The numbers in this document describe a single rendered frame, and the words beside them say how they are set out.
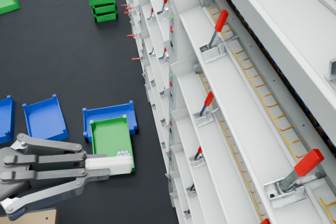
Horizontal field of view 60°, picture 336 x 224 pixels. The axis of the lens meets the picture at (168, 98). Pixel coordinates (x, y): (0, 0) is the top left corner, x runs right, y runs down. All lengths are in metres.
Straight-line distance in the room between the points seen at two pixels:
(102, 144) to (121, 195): 0.30
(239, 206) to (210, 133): 0.17
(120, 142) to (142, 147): 0.13
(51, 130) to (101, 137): 0.33
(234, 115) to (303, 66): 0.21
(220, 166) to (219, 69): 0.21
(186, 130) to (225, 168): 0.31
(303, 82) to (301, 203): 0.17
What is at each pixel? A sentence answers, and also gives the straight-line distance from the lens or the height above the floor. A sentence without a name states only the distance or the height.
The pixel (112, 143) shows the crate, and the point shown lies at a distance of 1.65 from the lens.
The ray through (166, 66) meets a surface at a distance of 1.08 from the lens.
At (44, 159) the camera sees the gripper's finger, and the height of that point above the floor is 1.03.
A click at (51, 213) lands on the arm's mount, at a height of 0.32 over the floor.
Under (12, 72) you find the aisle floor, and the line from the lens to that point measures 2.36.
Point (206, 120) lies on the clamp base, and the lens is 0.66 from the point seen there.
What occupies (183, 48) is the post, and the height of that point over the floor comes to 0.96.
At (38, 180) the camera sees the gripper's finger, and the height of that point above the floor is 1.03.
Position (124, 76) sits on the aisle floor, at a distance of 2.07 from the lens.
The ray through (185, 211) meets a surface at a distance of 1.16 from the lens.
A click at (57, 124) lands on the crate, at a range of 1.88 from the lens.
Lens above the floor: 1.40
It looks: 48 degrees down
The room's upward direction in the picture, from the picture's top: straight up
